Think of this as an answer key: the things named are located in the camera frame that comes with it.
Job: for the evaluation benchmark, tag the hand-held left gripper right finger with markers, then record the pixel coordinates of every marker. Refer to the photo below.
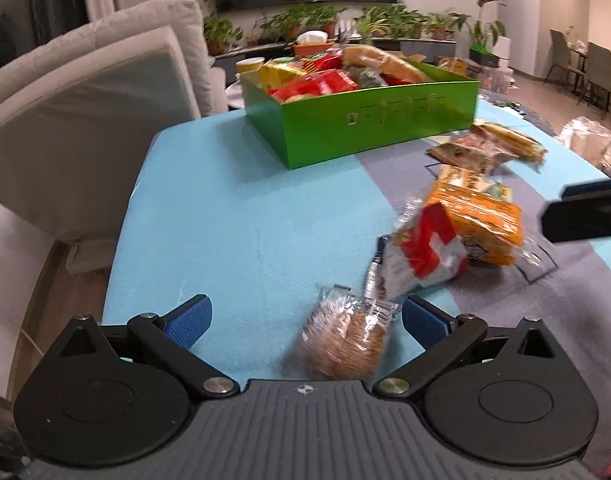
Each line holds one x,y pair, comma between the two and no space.
425,322

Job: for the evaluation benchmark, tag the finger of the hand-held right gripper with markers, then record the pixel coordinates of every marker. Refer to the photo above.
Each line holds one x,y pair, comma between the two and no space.
585,217

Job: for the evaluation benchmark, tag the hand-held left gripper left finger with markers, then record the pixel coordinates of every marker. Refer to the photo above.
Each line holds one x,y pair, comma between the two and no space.
190,322

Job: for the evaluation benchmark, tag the red and white snack pack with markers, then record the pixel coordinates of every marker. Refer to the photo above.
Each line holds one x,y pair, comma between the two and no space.
425,245

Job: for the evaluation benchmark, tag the brown cookie pack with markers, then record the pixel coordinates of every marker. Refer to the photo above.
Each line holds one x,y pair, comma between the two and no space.
345,345

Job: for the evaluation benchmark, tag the green cardboard box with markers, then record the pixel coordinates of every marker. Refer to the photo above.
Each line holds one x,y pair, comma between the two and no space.
360,125

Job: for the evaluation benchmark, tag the pile of snacks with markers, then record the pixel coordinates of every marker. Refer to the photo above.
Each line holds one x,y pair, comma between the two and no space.
325,82

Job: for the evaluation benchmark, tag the crumpled clear plastic bag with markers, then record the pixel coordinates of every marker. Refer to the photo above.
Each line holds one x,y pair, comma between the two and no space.
588,137

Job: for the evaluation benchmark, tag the blue tablecloth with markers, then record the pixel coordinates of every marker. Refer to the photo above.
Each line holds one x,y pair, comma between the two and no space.
235,235

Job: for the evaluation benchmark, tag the orange snack pack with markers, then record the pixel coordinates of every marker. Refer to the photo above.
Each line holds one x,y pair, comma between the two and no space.
485,220

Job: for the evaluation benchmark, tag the yellow striped snack pack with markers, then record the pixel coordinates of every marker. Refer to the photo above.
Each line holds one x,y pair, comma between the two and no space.
515,140

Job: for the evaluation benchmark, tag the yellow and green snack pack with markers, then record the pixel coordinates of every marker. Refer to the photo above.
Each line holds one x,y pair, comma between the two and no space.
465,177

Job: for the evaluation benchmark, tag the brown snack pack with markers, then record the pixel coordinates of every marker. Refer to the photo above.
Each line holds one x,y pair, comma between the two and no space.
465,152

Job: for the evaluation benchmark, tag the grey dining chair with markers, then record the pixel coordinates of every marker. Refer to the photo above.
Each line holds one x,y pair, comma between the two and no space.
563,57
603,72

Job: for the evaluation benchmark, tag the white air purifier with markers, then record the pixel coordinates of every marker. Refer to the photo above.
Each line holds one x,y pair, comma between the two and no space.
503,50

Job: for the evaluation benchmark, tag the green and black box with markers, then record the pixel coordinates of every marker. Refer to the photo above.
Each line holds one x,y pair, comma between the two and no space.
483,57

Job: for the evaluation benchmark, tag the tall leafy potted plant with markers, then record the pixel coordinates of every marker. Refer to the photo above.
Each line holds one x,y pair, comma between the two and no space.
483,27

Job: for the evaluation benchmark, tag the grey sofa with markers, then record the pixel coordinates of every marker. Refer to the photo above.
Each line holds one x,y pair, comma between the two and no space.
110,110

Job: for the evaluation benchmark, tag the potted green plant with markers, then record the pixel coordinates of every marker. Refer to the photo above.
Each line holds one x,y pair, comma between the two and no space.
220,35
305,17
440,25
390,22

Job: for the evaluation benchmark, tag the yellow paper cup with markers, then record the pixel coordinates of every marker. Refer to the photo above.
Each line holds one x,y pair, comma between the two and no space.
249,65

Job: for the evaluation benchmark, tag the orange tissue box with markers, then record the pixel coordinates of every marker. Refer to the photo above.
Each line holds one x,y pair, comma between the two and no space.
313,45

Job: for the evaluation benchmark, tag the dark window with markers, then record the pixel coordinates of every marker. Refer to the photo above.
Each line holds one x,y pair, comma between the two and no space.
15,20

